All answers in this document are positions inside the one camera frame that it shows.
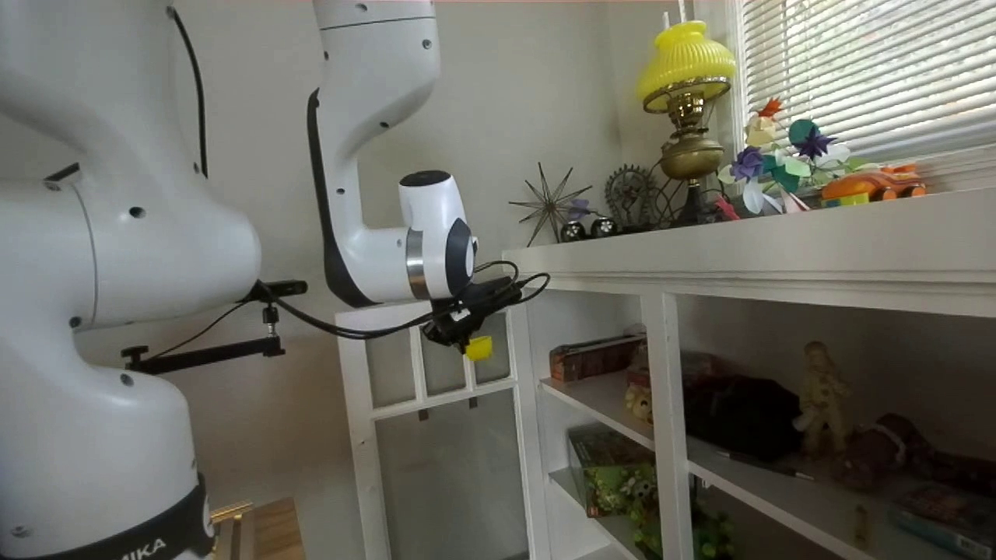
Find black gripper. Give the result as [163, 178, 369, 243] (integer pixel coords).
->
[422, 294, 502, 353]

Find small yellow bowl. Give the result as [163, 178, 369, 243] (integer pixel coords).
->
[462, 334, 499, 366]

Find white cabinet door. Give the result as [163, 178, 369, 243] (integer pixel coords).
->
[333, 294, 553, 560]

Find white cabinet with shelves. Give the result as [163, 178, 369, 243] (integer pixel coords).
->
[502, 183, 996, 560]

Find metal starburst ornament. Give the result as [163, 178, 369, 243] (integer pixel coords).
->
[508, 158, 598, 249]

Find small black toy car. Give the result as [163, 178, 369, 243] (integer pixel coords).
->
[557, 211, 619, 243]

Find yellow bunny plush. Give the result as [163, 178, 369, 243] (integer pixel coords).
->
[619, 364, 657, 424]

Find green printed toy box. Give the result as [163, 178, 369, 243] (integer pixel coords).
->
[562, 424, 664, 523]

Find round gear-shaped ornament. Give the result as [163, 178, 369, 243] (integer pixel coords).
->
[600, 162, 669, 233]

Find black bulky bag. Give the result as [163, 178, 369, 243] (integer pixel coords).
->
[681, 353, 810, 467]

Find wooden crate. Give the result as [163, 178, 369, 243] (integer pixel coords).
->
[245, 498, 310, 560]

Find green leafy toy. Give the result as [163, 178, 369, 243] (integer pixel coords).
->
[631, 495, 742, 560]

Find yellow shade brass oil lamp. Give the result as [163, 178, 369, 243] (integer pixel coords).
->
[636, 0, 742, 227]

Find tan human figurine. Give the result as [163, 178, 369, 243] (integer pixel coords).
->
[794, 338, 856, 462]

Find orange toy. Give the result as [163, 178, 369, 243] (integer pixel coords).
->
[819, 162, 933, 208]

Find brown stuffed animal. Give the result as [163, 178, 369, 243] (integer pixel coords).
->
[836, 410, 996, 498]

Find small yellowish figurine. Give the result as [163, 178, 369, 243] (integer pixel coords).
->
[849, 500, 877, 554]

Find white window blinds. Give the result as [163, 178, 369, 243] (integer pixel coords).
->
[733, 0, 996, 165]

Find teal flat book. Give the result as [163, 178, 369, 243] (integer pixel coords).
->
[888, 481, 996, 560]

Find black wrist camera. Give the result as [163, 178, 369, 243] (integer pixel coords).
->
[466, 273, 522, 319]

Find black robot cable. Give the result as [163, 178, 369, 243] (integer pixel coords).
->
[270, 260, 553, 342]

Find black stereo camera bar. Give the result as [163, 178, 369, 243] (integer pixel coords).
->
[245, 276, 310, 309]

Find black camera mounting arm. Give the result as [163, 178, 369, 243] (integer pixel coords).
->
[118, 302, 290, 376]

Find thin upright frame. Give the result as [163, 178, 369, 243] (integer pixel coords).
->
[205, 500, 255, 560]

